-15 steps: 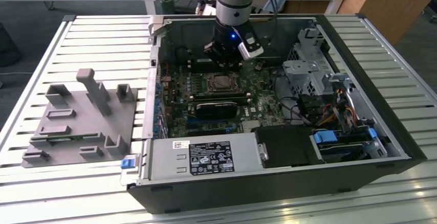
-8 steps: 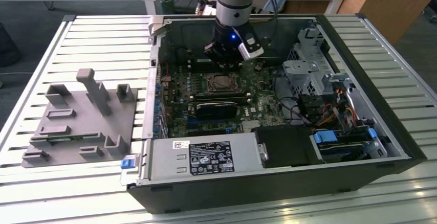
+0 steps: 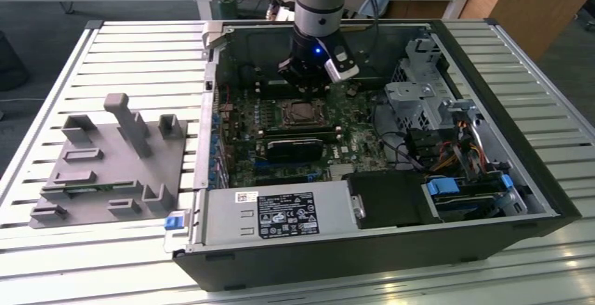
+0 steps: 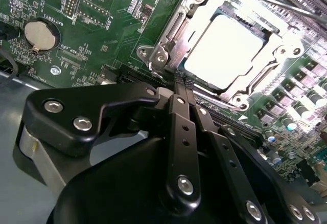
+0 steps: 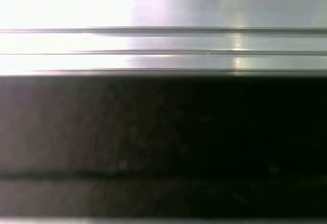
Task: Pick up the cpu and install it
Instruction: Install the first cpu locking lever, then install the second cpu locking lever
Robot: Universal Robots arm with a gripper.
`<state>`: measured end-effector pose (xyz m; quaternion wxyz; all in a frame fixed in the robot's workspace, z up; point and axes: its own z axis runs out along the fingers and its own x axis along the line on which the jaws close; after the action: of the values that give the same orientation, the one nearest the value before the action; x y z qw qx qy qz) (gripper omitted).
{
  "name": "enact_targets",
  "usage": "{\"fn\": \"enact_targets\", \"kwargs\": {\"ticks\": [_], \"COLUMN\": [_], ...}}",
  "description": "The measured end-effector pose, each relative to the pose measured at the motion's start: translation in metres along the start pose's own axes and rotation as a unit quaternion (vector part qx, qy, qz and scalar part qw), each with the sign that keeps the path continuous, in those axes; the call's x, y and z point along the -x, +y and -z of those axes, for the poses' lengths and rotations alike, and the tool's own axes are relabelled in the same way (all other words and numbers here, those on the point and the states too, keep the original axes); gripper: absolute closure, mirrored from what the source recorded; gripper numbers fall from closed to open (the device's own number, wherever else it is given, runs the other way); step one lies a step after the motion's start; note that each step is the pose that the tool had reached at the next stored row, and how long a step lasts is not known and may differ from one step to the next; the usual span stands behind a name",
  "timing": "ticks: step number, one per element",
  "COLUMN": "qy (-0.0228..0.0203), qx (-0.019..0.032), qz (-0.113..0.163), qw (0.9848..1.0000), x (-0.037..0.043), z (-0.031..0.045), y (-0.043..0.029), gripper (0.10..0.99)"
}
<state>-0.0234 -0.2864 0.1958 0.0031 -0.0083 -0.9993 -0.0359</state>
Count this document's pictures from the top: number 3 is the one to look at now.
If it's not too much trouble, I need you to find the silver CPU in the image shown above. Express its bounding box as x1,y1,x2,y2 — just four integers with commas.
284,101,318,121

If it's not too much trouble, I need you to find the metal socket cover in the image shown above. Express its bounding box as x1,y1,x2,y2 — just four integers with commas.
278,97,327,127

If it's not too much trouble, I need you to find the CPU socket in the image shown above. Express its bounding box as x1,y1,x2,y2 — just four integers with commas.
276,97,327,127

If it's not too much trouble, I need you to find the green motherboard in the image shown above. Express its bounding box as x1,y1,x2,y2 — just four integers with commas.
211,81,391,187

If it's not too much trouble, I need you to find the black graphics card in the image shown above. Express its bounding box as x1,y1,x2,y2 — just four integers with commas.
266,137,324,165

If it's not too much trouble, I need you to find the metal drive cage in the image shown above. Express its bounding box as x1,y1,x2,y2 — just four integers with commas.
380,38,480,135

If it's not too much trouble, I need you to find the silver chipset heatsink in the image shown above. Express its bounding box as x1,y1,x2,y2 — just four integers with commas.
327,164,355,180

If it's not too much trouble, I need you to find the black expansion slot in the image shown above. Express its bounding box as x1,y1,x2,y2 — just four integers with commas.
253,174,311,186

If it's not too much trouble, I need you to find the black plastic shroud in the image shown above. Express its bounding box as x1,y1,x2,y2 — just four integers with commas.
346,171,443,229

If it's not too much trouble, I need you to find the silver metal latch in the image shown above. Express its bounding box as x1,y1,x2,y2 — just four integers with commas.
351,195,368,219

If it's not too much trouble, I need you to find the hard disk in blue carrier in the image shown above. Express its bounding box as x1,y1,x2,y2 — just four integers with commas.
422,174,515,222

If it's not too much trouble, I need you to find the grey power supply unit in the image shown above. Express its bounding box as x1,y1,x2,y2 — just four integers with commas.
195,185,362,247

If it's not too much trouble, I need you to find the grey parts rack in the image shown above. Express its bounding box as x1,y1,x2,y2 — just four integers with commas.
27,92,189,230

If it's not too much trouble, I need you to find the wooden cabinet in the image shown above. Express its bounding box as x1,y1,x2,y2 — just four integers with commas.
459,0,595,62

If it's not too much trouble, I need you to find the blue plastic latch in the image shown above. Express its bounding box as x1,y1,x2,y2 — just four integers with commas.
164,210,195,231

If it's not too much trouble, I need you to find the black PC case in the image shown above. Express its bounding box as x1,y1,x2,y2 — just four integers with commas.
164,18,584,292

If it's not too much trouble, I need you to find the green RAM stick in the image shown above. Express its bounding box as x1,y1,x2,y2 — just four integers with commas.
63,185,117,194

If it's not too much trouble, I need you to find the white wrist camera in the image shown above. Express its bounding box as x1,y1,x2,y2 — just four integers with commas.
324,45,362,83

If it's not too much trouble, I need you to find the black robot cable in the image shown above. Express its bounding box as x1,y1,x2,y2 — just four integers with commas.
355,0,382,63

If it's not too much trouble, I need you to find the coloured wire bundle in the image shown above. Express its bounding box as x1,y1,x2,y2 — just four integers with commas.
430,118,492,182

